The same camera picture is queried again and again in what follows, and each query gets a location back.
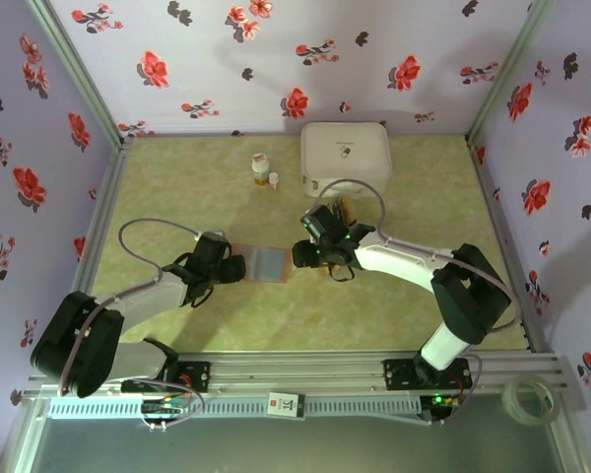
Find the large white orange-label medicine bottle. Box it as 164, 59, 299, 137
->
251, 153, 271, 187

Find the white square box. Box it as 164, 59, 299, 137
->
299, 121, 393, 199

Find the white label box red logo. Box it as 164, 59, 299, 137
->
265, 390, 307, 421

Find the clear adhesive tape roll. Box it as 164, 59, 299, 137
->
501, 374, 559, 426

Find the grey right arm cable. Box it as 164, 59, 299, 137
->
316, 177, 522, 426

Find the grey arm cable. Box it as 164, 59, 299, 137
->
57, 218, 213, 398
316, 177, 522, 426

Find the grey left arm cable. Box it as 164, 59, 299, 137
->
57, 218, 213, 398

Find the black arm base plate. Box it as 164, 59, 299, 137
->
120, 361, 212, 395
382, 358, 473, 393

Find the wide aluminium base rail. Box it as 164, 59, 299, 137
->
22, 351, 588, 420

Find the aluminium table side rail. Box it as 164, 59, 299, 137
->
68, 140, 135, 356
465, 137, 556, 355

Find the white slotted cable duct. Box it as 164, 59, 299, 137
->
45, 396, 424, 421

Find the aluminium frame post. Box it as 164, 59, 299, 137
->
24, 0, 135, 149
465, 0, 558, 147

